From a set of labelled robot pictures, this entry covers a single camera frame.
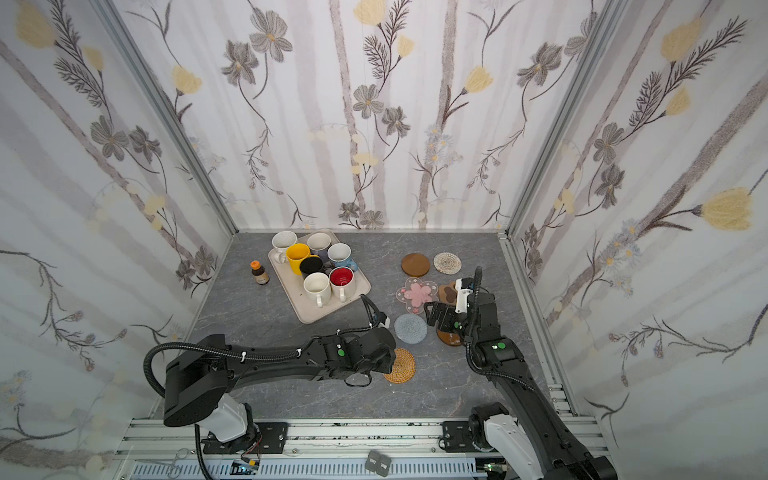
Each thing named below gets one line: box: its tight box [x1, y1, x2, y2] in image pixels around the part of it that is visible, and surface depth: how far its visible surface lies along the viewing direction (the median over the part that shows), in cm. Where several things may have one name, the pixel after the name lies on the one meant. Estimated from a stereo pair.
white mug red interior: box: [329, 266, 356, 303], surface depth 99 cm
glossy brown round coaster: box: [437, 330, 462, 346], surface depth 92 cm
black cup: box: [300, 256, 323, 279], surface depth 101 cm
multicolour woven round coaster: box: [433, 252, 462, 275], surface depth 113 cm
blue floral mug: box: [327, 242, 358, 272], surface depth 103 cm
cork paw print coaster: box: [438, 280, 458, 306], surface depth 104 cm
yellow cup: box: [286, 243, 319, 276], surface depth 106 cm
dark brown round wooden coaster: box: [401, 253, 431, 277], surface depth 113 cm
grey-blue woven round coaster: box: [394, 313, 428, 345], surface depth 96 cm
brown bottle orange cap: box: [250, 260, 270, 285], surface depth 103 cm
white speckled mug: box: [271, 230, 298, 263], surface depth 107 cm
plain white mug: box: [303, 272, 331, 308], surface depth 96 cm
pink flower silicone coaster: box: [396, 277, 439, 315], surface depth 104 cm
